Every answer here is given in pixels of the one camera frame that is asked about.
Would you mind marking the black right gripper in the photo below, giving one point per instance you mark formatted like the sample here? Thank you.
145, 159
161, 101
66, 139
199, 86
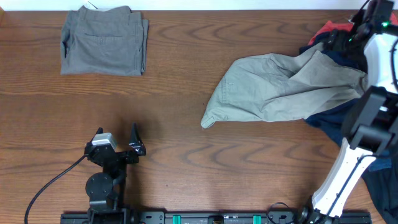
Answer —
336, 40

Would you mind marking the navy blue garment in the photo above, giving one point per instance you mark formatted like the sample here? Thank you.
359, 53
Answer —
329, 124

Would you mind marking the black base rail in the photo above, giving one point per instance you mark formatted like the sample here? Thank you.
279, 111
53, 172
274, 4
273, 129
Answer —
182, 218

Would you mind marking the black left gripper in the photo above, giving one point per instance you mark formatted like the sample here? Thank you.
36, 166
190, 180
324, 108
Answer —
135, 142

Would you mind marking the red garment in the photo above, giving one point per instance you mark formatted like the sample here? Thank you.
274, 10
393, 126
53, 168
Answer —
329, 26

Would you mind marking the folded grey trousers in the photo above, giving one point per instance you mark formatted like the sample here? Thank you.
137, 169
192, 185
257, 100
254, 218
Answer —
112, 42

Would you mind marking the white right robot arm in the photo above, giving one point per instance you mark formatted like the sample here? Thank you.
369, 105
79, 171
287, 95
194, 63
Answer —
367, 22

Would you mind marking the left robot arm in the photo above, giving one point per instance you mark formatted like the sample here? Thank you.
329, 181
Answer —
106, 188

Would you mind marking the khaki beige shorts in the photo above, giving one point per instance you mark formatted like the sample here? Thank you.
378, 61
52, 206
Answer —
275, 87

